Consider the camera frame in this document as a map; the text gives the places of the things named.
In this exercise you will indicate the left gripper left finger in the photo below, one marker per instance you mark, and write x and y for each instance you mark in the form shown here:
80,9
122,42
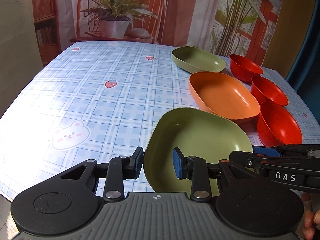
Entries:
116,171

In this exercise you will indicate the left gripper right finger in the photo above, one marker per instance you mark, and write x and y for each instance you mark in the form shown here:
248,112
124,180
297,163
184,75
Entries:
199,172

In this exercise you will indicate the green square plate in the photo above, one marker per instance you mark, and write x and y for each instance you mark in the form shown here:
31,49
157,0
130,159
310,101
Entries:
192,59
195,133

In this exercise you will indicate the red bowl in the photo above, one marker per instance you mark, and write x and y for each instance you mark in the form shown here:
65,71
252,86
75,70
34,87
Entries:
265,90
243,68
276,126

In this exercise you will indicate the right hand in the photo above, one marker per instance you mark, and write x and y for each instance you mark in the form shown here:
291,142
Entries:
310,218

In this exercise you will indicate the blue plaid tablecloth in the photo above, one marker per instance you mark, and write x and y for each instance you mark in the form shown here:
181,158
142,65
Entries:
96,100

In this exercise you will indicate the orange square plate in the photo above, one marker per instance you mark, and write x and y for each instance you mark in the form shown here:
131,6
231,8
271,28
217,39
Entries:
223,95

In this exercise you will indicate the blue curtain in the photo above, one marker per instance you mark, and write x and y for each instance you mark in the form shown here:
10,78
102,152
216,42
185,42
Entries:
306,56

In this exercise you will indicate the wooden panel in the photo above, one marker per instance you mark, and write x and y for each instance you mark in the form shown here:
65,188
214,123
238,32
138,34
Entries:
291,28

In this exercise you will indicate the printed room backdrop cloth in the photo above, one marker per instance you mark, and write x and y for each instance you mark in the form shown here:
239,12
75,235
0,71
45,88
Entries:
222,27

